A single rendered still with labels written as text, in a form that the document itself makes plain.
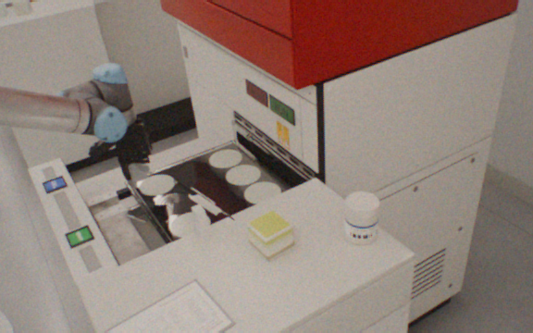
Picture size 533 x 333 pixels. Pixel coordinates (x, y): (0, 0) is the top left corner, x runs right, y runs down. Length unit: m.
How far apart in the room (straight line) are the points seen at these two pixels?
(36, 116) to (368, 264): 0.73
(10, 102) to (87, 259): 0.38
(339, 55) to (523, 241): 1.71
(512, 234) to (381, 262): 1.68
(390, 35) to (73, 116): 0.74
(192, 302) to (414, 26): 0.83
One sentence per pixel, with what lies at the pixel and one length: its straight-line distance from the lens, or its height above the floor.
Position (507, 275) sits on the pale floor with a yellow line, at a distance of 2.51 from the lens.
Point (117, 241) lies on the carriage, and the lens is 1.36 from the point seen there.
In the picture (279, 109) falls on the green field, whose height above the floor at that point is 1.10.
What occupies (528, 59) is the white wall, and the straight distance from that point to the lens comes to 2.67.
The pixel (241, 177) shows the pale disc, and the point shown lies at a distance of 1.45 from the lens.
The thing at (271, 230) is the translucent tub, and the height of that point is 1.03.
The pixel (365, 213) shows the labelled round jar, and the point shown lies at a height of 1.06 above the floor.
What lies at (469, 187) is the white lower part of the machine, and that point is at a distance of 1.87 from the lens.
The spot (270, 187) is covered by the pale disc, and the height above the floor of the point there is 0.90.
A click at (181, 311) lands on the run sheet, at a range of 1.03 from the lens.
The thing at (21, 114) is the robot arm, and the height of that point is 1.31.
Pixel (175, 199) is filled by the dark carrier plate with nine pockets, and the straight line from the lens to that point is 1.41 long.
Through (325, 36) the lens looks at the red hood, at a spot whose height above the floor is 1.33.
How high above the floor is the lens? 1.73
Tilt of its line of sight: 35 degrees down
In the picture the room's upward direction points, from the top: 6 degrees counter-clockwise
